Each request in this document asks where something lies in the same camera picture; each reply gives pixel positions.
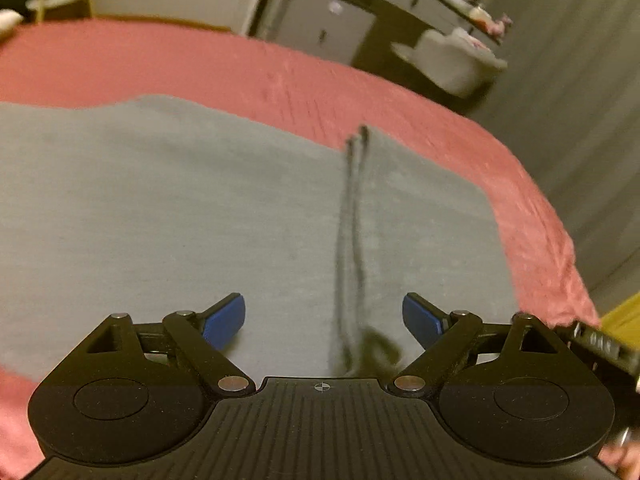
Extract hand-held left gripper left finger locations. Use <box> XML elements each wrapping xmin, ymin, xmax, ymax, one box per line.
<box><xmin>67</xmin><ymin>293</ymin><xmax>256</xmax><ymax>396</ymax></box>

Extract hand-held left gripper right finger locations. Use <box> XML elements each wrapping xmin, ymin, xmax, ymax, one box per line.
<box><xmin>387</xmin><ymin>292</ymin><xmax>577</xmax><ymax>396</ymax></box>

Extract grey curtain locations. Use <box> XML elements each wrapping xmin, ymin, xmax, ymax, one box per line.
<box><xmin>470</xmin><ymin>0</ymin><xmax>640</xmax><ymax>306</ymax></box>

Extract white shell-back chair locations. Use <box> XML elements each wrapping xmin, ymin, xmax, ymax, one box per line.
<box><xmin>390</xmin><ymin>26</ymin><xmax>509</xmax><ymax>99</ymax></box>

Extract grey vanity desk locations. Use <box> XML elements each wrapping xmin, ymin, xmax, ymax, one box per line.
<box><xmin>345</xmin><ymin>0</ymin><xmax>503</xmax><ymax>92</ymax></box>

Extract grey pants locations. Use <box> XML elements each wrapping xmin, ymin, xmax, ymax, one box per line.
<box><xmin>0</xmin><ymin>95</ymin><xmax>521</xmax><ymax>386</ymax></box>

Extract pink ribbed blanket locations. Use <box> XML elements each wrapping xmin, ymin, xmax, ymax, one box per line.
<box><xmin>0</xmin><ymin>17</ymin><xmax>602</xmax><ymax>480</ymax></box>

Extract grey bedside cabinet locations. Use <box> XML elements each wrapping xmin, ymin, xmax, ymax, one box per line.
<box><xmin>269</xmin><ymin>0</ymin><xmax>379</xmax><ymax>67</ymax></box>

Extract white plush pillow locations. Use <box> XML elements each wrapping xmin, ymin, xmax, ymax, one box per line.
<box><xmin>0</xmin><ymin>8</ymin><xmax>24</xmax><ymax>39</ymax></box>

